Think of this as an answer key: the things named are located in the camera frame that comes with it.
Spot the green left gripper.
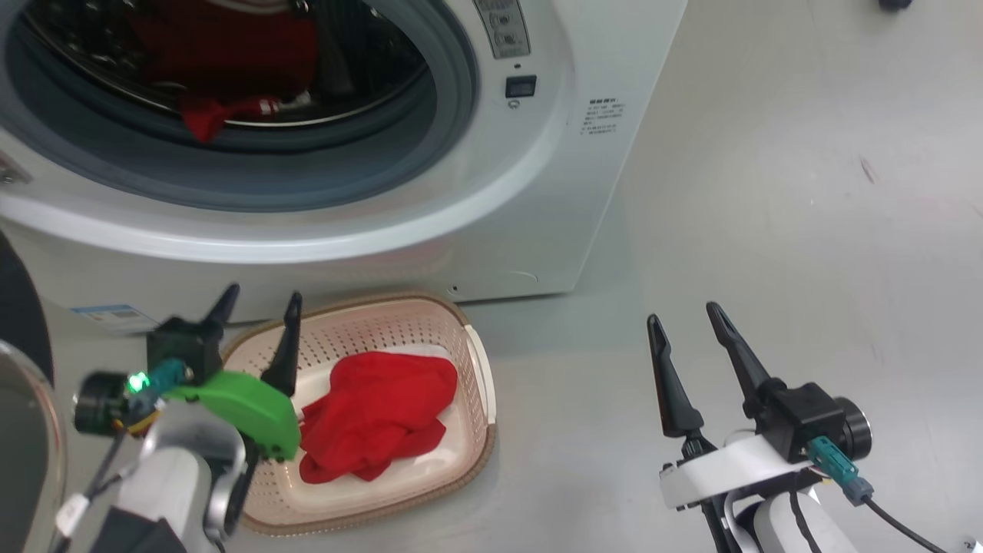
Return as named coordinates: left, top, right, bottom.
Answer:
left=164, top=282, right=303, bottom=463

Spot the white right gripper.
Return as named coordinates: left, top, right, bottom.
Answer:
left=646, top=301, right=816, bottom=512

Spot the plain red garment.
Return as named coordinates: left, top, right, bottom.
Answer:
left=298, top=351, right=459, bottom=485

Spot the black round glass washer door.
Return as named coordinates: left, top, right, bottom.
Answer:
left=0, top=230, right=67, bottom=553

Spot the red jersey with white trim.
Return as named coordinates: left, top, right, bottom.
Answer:
left=127, top=0, right=320, bottom=145

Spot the cream perforated laundry basket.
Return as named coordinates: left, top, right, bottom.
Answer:
left=219, top=292, right=498, bottom=536

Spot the white front-load washing machine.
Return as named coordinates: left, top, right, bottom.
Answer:
left=0, top=0, right=688, bottom=323

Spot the blue energy label sticker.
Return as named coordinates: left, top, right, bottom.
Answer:
left=71, top=305, right=158, bottom=333

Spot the grey warning label sticker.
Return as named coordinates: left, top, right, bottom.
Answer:
left=472, top=0, right=531, bottom=61

